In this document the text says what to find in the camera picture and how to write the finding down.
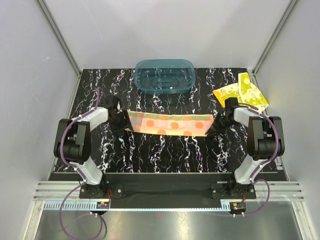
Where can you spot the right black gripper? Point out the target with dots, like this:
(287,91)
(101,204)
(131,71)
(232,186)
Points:
(214,128)

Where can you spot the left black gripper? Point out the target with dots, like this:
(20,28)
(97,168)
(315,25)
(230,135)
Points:
(125,118)

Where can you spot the orange polka dot towel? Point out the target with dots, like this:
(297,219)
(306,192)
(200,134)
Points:
(193,125)

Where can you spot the yellow patterned towel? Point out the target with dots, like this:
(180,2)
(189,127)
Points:
(245,92)

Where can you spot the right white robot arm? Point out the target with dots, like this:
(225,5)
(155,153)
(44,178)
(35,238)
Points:
(265,139)

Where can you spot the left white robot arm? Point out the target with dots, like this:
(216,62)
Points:
(73,138)

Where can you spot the teal plastic basin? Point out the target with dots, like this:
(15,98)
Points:
(164,76)

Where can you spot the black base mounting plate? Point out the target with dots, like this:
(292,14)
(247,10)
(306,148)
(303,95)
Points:
(170,190)

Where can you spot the right connector board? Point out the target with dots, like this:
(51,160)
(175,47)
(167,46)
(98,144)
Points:
(238,206)

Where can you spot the connector board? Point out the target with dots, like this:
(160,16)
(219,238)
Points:
(238,206)
(103,204)

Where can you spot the left connector board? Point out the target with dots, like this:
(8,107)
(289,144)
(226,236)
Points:
(103,204)

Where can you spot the right aluminium frame post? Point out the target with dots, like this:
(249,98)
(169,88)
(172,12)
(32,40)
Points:
(278,29)

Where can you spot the aluminium frame post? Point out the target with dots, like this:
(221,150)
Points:
(58,35)
(278,29)

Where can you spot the front aluminium rail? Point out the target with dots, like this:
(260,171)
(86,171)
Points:
(279,191)

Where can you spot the left aluminium frame post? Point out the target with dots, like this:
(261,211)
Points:
(58,35)

